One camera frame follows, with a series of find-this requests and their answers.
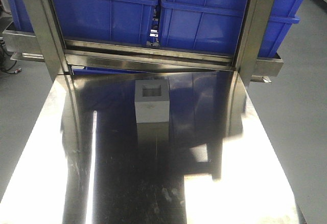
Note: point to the gray hollow square base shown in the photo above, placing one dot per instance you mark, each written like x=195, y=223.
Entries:
x=152, y=101

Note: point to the large blue bin right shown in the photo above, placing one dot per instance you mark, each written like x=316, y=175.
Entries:
x=214, y=25

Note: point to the blue bin with red bags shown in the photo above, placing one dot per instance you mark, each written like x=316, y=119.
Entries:
x=126, y=21

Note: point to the stainless steel rack frame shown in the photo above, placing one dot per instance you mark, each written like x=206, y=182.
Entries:
x=59, y=54

